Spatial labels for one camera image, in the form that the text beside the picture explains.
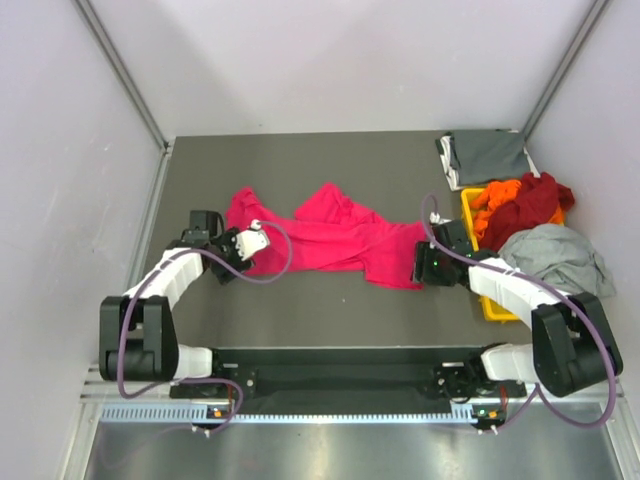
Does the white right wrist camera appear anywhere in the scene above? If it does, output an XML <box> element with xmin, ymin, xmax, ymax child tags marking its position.
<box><xmin>429</xmin><ymin>212</ymin><xmax>450</xmax><ymax>225</ymax></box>

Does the aluminium corner post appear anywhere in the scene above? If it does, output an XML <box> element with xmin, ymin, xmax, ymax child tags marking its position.
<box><xmin>522</xmin><ymin>0</ymin><xmax>612</xmax><ymax>140</ymax></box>
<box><xmin>69</xmin><ymin>0</ymin><xmax>174</xmax><ymax>151</ymax></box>

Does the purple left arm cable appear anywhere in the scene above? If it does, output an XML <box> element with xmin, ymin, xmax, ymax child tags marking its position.
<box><xmin>117</xmin><ymin>219</ymin><xmax>294</xmax><ymax>436</ymax></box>

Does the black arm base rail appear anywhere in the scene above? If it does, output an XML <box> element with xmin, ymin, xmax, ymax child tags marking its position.
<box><xmin>164</xmin><ymin>344</ymin><xmax>526</xmax><ymax>414</ymax></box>

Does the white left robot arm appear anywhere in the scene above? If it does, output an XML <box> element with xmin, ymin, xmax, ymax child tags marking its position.
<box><xmin>99</xmin><ymin>211</ymin><xmax>269</xmax><ymax>397</ymax></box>

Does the aluminium frame rail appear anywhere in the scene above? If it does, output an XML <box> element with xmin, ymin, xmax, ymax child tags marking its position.
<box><xmin>80</xmin><ymin>365</ymin><xmax>609</xmax><ymax>403</ymax></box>

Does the dark red t shirt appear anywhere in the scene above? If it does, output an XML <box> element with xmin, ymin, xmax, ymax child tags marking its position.
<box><xmin>477</xmin><ymin>172</ymin><xmax>576</xmax><ymax>251</ymax></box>

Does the slotted grey cable duct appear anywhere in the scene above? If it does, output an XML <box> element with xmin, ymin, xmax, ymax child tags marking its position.
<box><xmin>100</xmin><ymin>402</ymin><xmax>506</xmax><ymax>426</ymax></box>

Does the left aluminium corner post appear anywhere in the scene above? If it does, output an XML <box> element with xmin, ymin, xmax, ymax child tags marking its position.
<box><xmin>69</xmin><ymin>0</ymin><xmax>174</xmax><ymax>151</ymax></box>

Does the orange t shirt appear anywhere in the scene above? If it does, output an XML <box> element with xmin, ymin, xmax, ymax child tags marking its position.
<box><xmin>469</xmin><ymin>180</ymin><xmax>566</xmax><ymax>241</ymax></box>

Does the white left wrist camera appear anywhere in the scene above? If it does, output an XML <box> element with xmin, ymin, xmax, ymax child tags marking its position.
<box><xmin>234</xmin><ymin>219</ymin><xmax>270</xmax><ymax>261</ymax></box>

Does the folded dark grey t shirt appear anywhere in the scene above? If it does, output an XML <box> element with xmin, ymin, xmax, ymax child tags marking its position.
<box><xmin>443</xmin><ymin>129</ymin><xmax>534</xmax><ymax>185</ymax></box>

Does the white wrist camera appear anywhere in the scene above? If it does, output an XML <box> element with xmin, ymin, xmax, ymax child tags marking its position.
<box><xmin>234</xmin><ymin>219</ymin><xmax>270</xmax><ymax>261</ymax></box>
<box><xmin>429</xmin><ymin>212</ymin><xmax>450</xmax><ymax>225</ymax></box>

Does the light grey t shirt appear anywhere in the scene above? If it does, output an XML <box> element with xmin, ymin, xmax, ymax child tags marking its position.
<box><xmin>498</xmin><ymin>224</ymin><xmax>616</xmax><ymax>298</ymax></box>

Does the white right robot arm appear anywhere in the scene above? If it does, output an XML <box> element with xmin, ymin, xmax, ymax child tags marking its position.
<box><xmin>413</xmin><ymin>216</ymin><xmax>623</xmax><ymax>397</ymax></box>

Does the pink t shirt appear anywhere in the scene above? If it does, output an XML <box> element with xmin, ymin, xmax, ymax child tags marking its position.
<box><xmin>226</xmin><ymin>183</ymin><xmax>426</xmax><ymax>290</ymax></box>

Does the right aluminium corner post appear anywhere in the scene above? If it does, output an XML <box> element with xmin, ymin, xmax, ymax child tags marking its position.
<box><xmin>522</xmin><ymin>0</ymin><xmax>612</xmax><ymax>140</ymax></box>

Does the yellow plastic bin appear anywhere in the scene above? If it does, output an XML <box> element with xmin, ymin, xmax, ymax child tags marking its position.
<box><xmin>460</xmin><ymin>187</ymin><xmax>518</xmax><ymax>324</ymax></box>

